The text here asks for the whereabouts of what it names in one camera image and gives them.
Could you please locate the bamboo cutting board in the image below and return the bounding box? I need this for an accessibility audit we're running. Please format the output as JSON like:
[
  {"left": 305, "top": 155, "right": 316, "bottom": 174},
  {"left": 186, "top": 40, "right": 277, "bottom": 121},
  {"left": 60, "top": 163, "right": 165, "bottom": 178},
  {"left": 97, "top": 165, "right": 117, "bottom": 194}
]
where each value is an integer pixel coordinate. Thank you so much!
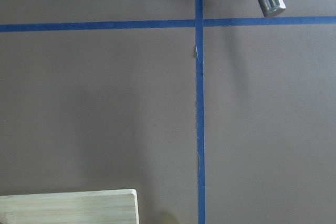
[{"left": 1, "top": 189, "right": 139, "bottom": 223}]

